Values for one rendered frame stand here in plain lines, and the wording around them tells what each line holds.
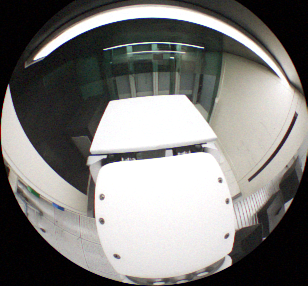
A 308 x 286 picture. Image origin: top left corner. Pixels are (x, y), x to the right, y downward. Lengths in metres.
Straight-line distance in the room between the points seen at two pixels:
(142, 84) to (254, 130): 0.84
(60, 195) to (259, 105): 0.59
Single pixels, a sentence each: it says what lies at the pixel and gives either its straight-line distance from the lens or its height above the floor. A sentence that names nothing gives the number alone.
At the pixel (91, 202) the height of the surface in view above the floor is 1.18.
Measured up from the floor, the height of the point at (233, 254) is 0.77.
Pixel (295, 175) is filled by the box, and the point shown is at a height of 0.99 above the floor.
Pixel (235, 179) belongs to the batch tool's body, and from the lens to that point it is 0.64.
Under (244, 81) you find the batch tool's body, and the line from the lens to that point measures 0.54.
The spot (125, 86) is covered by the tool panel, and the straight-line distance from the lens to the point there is 0.95.
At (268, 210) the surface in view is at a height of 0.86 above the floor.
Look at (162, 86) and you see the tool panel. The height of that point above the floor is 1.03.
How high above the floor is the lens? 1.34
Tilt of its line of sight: 42 degrees down
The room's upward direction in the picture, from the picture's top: 2 degrees counter-clockwise
